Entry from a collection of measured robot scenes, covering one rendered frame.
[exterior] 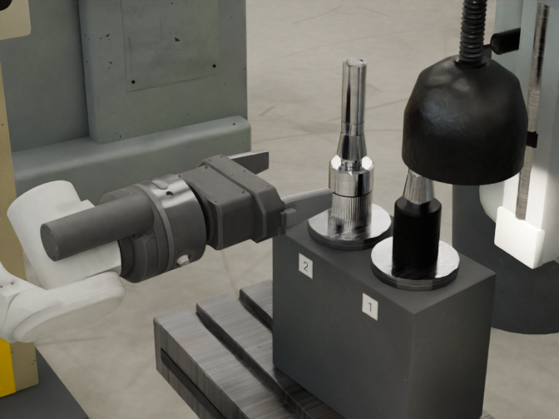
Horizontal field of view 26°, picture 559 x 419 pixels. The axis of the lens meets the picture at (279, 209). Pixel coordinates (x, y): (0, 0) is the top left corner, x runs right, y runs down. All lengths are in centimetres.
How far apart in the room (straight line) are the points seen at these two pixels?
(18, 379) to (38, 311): 185
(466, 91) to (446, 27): 440
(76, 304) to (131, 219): 9
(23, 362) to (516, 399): 115
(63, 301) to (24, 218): 9
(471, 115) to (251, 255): 275
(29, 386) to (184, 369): 147
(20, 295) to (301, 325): 40
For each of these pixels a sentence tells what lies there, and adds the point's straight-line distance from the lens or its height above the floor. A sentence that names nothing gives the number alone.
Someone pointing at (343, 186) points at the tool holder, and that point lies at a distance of 126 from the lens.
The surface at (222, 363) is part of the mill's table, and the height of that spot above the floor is 93.
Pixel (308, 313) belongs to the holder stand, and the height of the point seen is 103.
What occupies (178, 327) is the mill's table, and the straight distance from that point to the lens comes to 148.
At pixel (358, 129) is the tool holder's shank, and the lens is 124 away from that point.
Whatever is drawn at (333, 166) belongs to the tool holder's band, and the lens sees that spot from 126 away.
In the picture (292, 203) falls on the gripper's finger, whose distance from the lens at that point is 115.
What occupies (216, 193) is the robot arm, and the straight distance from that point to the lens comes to 115.
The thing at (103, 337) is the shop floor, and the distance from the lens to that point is 310.
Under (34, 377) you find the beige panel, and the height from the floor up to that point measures 6.
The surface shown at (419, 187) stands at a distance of 119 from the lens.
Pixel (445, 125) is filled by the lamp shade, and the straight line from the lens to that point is 68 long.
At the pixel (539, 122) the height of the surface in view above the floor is 144.
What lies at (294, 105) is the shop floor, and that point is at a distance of 432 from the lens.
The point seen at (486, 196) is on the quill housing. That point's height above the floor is 134.
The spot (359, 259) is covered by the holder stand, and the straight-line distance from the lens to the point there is 126.
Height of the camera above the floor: 177
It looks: 29 degrees down
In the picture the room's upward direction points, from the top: straight up
